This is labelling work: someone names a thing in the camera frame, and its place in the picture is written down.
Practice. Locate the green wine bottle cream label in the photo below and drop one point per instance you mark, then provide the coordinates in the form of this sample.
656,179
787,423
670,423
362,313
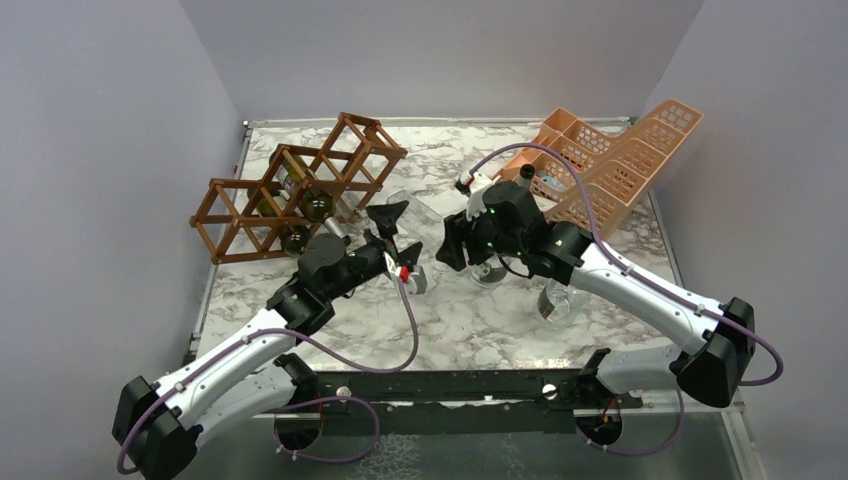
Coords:
293,238

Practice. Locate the peach plastic tiered basket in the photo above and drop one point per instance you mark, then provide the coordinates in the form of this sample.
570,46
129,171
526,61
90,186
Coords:
616,170

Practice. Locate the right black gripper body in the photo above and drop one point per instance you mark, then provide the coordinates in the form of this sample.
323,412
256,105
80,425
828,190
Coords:
483,241

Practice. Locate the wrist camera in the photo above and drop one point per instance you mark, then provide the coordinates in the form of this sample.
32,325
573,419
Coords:
473,186
414,279

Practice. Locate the dark green wine bottle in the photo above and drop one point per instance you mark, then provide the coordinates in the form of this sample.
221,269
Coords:
315,204

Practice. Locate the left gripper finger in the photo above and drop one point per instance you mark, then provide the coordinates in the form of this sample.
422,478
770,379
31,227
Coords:
385,217
409,256

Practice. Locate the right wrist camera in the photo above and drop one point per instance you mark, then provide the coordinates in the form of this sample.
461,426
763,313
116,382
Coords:
473,186

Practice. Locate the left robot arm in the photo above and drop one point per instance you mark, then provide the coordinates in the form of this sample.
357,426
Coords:
161,425

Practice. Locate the clear bottle silver cap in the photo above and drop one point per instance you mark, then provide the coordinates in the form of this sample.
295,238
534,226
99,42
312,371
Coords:
403,214

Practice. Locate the clear bottle pink cap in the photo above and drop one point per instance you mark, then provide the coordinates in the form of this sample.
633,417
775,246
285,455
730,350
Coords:
560,304

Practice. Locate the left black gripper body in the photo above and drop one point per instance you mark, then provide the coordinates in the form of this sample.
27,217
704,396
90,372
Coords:
368,262

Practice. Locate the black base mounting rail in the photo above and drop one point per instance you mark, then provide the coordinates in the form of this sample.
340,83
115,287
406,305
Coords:
351,403

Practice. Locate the clear bottle with label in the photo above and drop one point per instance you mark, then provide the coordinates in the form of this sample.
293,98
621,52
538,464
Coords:
487,275

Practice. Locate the brown wooden wine rack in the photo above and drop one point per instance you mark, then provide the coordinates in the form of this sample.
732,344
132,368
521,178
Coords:
354,161

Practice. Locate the olive wine bottle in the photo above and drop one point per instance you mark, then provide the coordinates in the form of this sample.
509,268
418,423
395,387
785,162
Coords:
526,175

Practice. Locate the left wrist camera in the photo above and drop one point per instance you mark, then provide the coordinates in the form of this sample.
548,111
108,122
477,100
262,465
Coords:
414,279

